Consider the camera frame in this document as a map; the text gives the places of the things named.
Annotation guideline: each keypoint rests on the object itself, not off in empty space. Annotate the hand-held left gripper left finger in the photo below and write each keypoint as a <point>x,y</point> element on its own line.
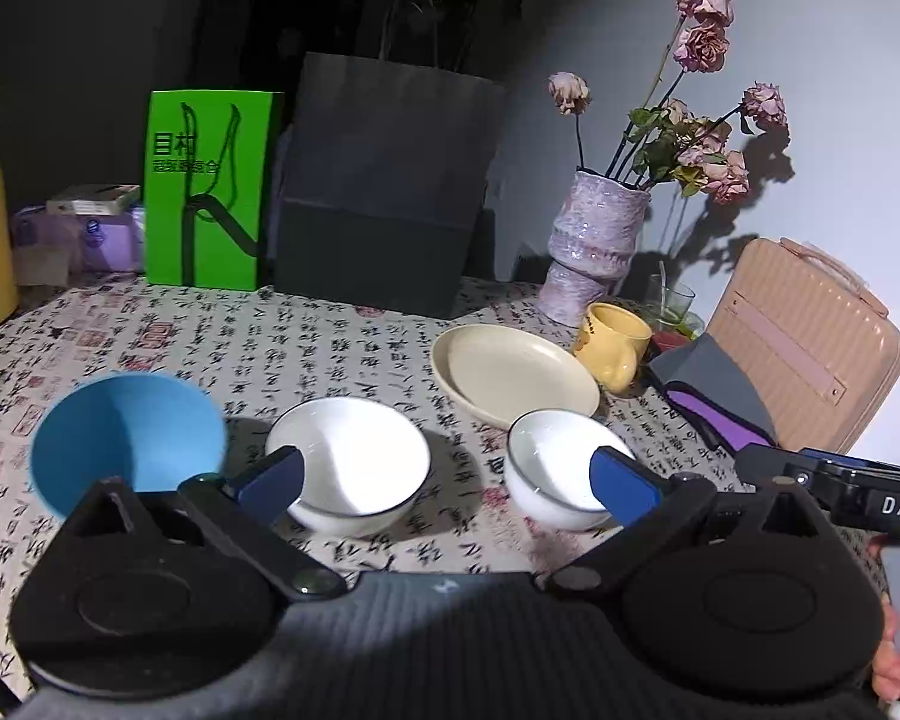
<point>270,484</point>

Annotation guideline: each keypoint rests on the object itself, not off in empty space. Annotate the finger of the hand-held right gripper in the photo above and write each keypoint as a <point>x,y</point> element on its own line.
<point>780,469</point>

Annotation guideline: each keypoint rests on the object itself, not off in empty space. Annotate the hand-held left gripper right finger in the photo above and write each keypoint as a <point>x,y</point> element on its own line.
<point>622,491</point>

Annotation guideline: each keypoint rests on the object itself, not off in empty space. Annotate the small white bowl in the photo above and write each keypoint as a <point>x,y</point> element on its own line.
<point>547,457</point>

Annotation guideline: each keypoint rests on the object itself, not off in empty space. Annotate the large white bowl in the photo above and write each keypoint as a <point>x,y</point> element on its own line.
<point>360,457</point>

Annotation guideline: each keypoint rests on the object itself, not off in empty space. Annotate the blue bowl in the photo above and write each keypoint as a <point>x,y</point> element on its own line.
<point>127,435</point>

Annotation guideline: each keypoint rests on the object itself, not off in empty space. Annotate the cream plate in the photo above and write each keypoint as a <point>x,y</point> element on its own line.
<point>510,367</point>

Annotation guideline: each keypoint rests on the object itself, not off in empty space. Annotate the person's right hand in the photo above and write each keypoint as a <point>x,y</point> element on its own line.
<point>891,660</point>

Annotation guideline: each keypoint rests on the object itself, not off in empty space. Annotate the grey and purple pouch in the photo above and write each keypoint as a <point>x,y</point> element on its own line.
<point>712,375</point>

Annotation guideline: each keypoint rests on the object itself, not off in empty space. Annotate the pink suitcase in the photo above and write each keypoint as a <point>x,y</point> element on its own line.
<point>810,345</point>

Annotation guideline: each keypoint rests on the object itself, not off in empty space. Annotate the yellow mug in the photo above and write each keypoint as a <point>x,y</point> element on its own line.
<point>615,345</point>

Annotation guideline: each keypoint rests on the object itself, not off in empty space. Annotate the calligraphy print tablecloth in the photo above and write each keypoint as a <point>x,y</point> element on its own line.
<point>195,337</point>

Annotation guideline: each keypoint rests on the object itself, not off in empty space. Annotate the clear drinking glass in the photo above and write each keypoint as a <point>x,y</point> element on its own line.
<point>671,300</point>

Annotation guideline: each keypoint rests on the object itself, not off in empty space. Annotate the purple ceramic vase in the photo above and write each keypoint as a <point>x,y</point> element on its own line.
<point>592,240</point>

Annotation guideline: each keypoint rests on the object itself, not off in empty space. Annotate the green paper bag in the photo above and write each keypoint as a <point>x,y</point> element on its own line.
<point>169,240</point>

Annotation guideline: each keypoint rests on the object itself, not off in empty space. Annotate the purple tissue pack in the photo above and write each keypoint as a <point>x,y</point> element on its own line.
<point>105,244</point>

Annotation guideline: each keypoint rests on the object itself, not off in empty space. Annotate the black paper bag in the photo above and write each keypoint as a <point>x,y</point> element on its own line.
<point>375,187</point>

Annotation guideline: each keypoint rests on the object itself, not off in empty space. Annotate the small white box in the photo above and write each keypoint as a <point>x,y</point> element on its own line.
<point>90,199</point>

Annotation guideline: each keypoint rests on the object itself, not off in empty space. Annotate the dried pink rose bouquet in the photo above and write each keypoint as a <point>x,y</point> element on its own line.
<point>701,45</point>

